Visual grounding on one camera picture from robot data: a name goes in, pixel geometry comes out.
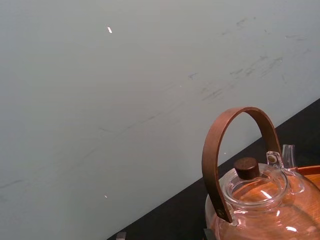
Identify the glass teapot with wooden handle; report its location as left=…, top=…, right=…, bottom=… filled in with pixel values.
left=201, top=106, right=320, bottom=240

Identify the glass lid with wooden knob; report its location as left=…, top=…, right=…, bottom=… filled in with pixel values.
left=221, top=156, right=291, bottom=209

